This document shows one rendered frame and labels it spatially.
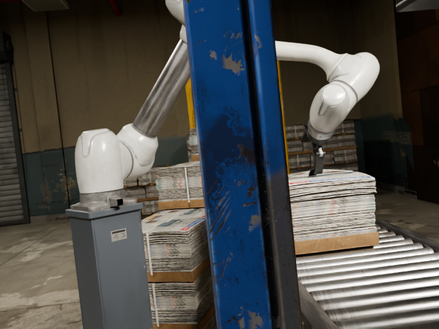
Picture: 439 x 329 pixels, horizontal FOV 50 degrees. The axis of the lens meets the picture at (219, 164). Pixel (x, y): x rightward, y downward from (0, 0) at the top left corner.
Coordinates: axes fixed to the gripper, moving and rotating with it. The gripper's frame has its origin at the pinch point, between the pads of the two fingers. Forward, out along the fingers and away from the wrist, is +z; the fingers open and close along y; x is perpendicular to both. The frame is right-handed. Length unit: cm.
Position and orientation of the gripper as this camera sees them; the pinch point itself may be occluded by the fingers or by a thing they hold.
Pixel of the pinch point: (309, 156)
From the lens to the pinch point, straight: 175.0
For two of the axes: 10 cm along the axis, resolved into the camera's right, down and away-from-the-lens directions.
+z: -0.1, 4.2, 9.1
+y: 1.3, 9.0, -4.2
